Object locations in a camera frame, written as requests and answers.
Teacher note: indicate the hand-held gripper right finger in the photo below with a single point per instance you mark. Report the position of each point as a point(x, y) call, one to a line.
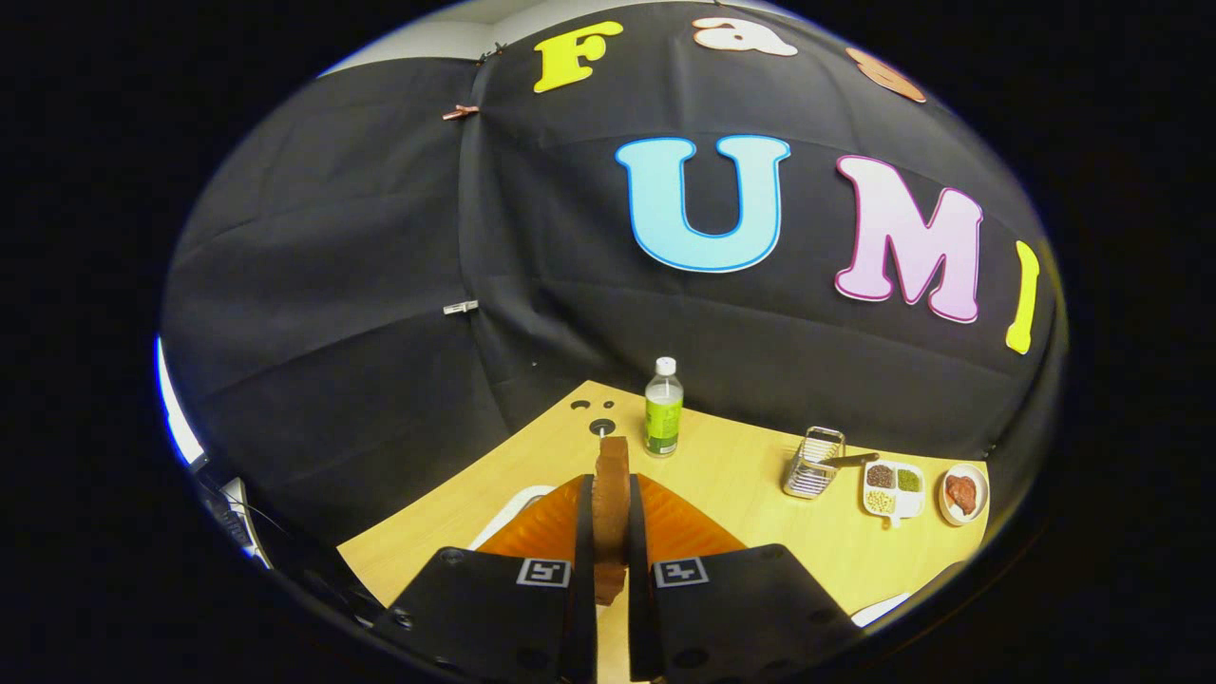
point(741, 608)

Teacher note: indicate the green label water bottle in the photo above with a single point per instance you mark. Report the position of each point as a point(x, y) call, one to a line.
point(663, 413)

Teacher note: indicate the copper cloth clip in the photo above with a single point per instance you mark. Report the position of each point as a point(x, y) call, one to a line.
point(460, 112)

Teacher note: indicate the red meat slice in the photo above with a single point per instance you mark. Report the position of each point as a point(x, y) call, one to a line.
point(961, 492)

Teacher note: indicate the black backdrop cloth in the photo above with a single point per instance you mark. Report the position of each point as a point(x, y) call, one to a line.
point(380, 285)

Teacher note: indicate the white leaf-shaped plate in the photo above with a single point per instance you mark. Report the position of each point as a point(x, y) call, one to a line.
point(879, 610)

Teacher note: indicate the white toaster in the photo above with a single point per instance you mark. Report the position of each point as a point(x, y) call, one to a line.
point(513, 508)

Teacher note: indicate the white divided bean dish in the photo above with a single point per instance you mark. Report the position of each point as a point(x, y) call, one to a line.
point(893, 489)

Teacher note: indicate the round white meat plate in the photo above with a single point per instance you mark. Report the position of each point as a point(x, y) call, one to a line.
point(978, 484)

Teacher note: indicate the plain bread slice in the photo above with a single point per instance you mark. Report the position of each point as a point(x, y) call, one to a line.
point(611, 503)

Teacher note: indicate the white cloth clip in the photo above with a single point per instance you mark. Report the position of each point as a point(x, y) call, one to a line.
point(461, 307)

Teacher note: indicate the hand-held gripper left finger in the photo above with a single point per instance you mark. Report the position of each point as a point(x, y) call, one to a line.
point(494, 608)

